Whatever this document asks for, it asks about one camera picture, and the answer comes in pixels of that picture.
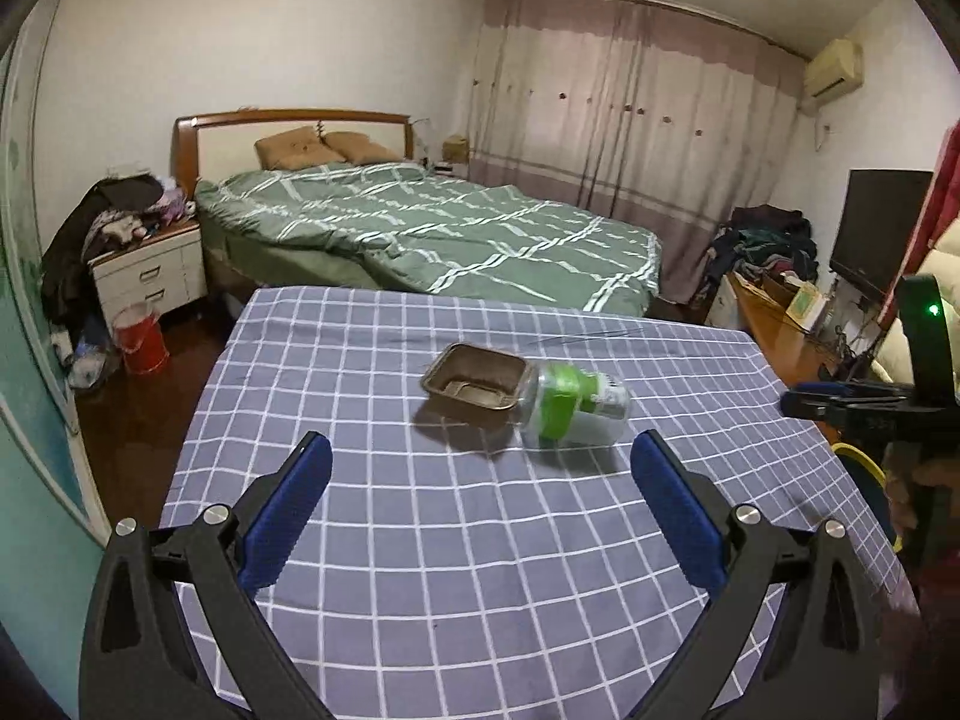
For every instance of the red coat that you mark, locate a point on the red coat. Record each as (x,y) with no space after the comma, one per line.
(930,202)

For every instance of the wooden desk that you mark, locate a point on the wooden desk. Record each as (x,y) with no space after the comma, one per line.
(780,345)

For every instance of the clear jar with green label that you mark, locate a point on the clear jar with green label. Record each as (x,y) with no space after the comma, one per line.
(570,405)

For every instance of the pile of colourful clothes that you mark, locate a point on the pile of colourful clothes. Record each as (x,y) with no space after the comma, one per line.
(142,214)

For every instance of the large brown pillow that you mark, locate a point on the large brown pillow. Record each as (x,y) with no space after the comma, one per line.
(296,148)

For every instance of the green picture frame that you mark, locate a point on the green picture frame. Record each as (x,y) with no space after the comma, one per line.
(805,304)

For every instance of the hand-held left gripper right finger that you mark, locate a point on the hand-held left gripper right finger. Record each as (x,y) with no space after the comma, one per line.
(679,510)

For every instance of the small brown pillow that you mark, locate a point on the small brown pillow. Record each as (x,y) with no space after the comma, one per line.
(364,146)

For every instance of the blue checked tablecloth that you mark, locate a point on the blue checked tablecloth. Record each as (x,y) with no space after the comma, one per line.
(375,540)

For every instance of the red bucket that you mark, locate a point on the red bucket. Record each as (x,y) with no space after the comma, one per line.
(141,341)

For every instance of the cream puffer jacket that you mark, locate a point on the cream puffer jacket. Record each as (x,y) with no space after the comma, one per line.
(943,255)

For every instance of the small beige box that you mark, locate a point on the small beige box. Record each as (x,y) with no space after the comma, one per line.
(456,150)

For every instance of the pink beige curtain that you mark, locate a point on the pink beige curtain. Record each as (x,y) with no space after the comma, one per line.
(615,127)

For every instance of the yellow-rimmed trash bin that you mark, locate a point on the yellow-rimmed trash bin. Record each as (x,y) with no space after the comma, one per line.
(870,469)

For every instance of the brown foil tray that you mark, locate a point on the brown foil tray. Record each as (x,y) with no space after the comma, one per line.
(465,379)

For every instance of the black television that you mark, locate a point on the black television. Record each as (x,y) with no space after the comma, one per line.
(877,229)

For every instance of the green striped quilt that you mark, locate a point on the green striped quilt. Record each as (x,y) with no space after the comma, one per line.
(450,232)

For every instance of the dark jacket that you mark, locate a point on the dark jacket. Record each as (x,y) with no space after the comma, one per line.
(71,262)

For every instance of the wall air conditioner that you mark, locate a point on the wall air conditioner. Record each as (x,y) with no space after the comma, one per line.
(832,71)

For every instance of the plastic bags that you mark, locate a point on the plastic bags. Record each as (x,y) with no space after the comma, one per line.
(90,367)

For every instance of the wooden bed with headboard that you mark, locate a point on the wooden bed with headboard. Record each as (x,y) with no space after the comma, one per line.
(225,142)

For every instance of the white nightstand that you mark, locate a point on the white nightstand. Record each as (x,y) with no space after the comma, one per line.
(150,277)

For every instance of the pile of dark clothes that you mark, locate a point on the pile of dark clothes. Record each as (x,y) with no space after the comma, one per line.
(765,240)

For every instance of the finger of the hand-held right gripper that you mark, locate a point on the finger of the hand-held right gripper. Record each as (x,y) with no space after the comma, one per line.
(840,401)

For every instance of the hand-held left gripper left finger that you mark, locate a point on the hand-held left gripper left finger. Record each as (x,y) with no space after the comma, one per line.
(289,510)

